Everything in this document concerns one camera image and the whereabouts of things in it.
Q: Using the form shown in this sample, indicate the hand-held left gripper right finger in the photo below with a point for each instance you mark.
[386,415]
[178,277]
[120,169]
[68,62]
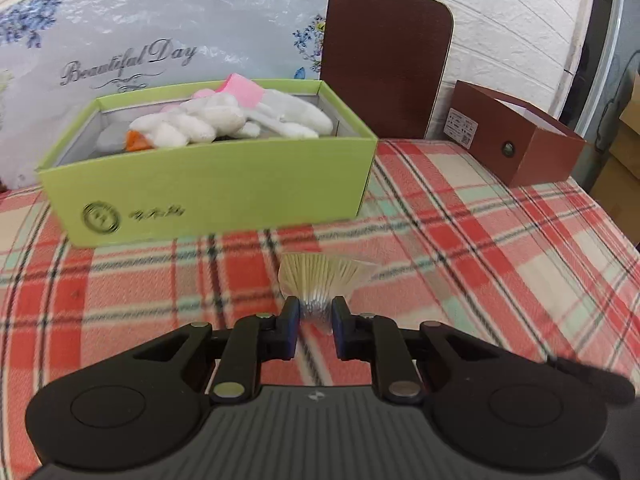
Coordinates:
[341,330]

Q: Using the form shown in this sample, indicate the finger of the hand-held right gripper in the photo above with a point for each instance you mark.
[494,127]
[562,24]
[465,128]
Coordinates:
[595,380]

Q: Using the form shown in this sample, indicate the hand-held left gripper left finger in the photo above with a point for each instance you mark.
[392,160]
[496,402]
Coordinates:
[291,330]

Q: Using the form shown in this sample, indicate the silver foil packet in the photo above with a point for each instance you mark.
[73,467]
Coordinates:
[320,280]

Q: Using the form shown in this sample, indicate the large light green box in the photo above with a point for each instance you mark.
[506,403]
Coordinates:
[225,185]

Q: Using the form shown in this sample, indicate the red plaid blanket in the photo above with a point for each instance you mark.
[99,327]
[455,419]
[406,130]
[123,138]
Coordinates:
[475,260]

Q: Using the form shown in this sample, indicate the brown cardboard box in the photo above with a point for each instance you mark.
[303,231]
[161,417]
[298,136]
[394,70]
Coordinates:
[530,155]

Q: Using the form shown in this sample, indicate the plain cardboard box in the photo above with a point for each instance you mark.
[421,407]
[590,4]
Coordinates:
[631,120]

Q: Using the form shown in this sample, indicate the brown wooden headboard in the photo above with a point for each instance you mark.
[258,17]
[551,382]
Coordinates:
[385,60]

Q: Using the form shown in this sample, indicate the floral plastic sheet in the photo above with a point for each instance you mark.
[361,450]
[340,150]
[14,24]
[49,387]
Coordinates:
[150,20]

